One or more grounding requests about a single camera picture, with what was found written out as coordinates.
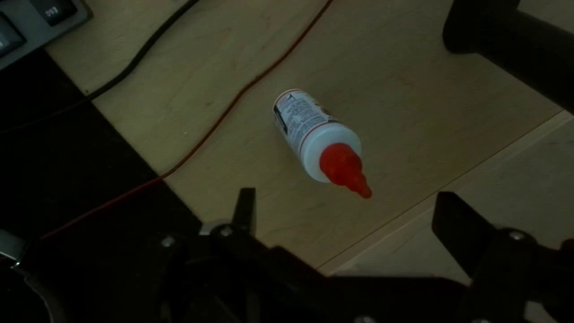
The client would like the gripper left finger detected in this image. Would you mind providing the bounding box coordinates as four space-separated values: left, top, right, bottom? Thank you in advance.
150 188 323 323

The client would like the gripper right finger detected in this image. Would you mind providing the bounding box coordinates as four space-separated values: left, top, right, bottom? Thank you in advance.
431 191 574 323

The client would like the white glue bottle red cap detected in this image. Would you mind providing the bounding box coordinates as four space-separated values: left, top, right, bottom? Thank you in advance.
273 89 373 199

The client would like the black cylindrical object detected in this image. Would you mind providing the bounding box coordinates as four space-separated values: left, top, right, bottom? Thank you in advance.
442 0 574 115

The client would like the grey keyboard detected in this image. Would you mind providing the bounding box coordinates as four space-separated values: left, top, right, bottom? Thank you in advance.
0 0 93 71

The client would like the red cable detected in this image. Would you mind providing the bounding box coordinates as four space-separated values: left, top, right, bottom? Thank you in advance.
43 0 335 238

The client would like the black cable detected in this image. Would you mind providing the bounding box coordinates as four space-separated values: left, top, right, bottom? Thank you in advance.
0 0 200 134

